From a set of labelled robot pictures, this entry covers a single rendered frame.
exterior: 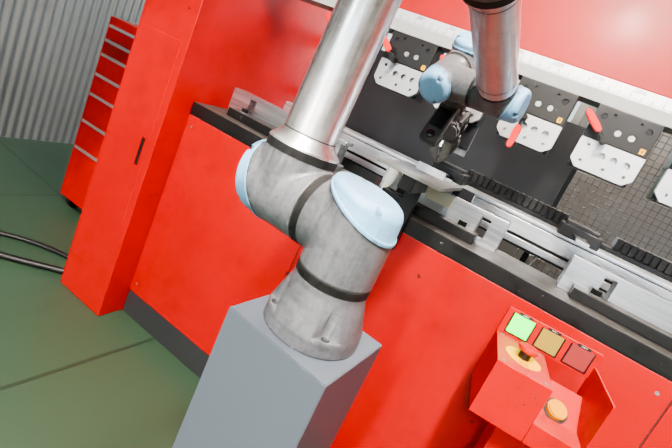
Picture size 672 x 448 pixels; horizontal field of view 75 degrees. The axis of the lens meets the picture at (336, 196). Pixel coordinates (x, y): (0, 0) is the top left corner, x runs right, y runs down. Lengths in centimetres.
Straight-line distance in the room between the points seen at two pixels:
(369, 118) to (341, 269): 144
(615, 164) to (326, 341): 90
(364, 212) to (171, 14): 122
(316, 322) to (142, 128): 119
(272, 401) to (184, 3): 128
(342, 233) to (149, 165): 115
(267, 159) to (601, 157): 90
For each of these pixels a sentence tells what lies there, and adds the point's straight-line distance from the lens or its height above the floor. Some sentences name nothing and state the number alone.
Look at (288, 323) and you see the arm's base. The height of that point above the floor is 80.
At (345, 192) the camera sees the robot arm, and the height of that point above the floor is 100.
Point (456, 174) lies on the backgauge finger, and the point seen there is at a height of 101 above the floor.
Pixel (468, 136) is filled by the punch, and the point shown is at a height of 114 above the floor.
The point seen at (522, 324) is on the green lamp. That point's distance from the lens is 106.
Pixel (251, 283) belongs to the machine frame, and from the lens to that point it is 151.
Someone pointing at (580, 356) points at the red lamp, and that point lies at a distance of 110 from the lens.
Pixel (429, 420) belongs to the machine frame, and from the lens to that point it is 137.
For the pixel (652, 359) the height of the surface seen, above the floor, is 85.
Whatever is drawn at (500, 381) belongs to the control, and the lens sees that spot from 95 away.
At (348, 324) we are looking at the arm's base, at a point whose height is 83.
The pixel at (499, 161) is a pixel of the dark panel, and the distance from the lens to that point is 184.
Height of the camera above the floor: 111
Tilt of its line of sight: 13 degrees down
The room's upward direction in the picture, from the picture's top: 24 degrees clockwise
